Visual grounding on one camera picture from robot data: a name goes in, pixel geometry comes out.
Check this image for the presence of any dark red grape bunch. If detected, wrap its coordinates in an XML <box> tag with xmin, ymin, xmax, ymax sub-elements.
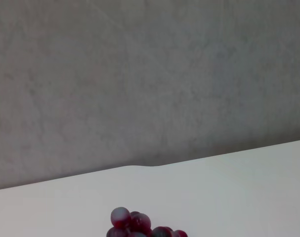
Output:
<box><xmin>106</xmin><ymin>206</ymin><xmax>189</xmax><ymax>237</ymax></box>

